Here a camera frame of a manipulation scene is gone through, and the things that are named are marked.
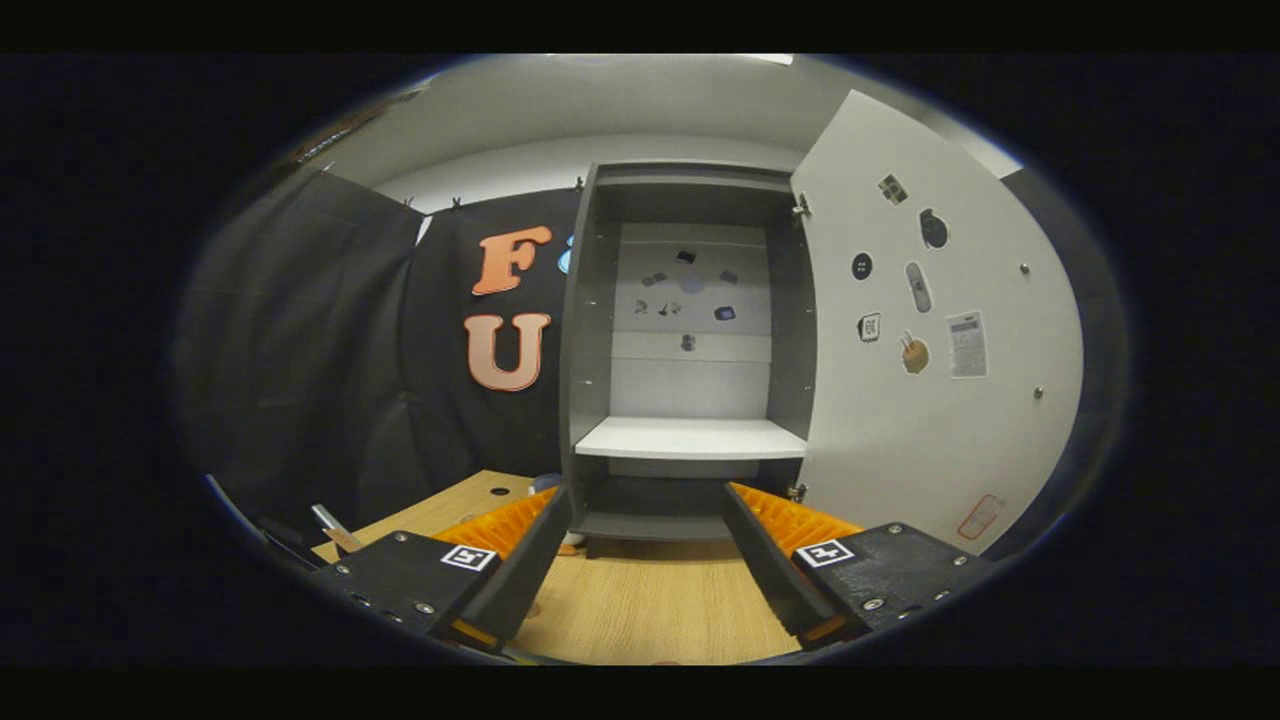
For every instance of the clear bottle with red label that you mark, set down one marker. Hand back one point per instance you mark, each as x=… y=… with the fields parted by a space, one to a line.
x=328 y=518

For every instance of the black backdrop cloth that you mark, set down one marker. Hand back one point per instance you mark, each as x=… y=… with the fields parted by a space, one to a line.
x=300 y=350

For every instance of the white cabinet door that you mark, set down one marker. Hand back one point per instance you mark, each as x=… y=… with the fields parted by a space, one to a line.
x=930 y=450

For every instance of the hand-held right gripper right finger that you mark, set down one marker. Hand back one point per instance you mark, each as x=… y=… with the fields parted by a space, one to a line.
x=775 y=580

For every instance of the grey cabinet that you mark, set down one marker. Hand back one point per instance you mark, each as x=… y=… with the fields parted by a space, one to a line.
x=790 y=330

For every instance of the white cabinet shelf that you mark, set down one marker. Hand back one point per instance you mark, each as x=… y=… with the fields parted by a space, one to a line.
x=690 y=440

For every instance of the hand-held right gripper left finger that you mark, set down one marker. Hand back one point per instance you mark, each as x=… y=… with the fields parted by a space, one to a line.
x=515 y=585

